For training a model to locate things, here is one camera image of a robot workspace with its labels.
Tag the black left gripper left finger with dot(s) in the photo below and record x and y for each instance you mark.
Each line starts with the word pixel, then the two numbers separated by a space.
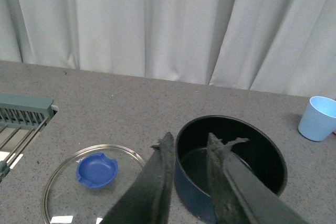
pixel 148 199

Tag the green dish rack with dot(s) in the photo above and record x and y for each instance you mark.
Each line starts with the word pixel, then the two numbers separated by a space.
pixel 22 112

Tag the light blue cup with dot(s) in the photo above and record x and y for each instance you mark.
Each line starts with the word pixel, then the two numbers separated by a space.
pixel 318 120

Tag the dark blue saucepan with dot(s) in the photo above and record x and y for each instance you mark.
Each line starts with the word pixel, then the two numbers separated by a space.
pixel 259 155

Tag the glass lid with blue knob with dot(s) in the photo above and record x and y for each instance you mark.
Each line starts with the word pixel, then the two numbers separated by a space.
pixel 88 183

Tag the white curtain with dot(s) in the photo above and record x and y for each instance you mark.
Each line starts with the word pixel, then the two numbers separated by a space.
pixel 279 46

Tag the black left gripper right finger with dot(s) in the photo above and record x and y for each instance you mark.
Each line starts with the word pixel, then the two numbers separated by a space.
pixel 237 195

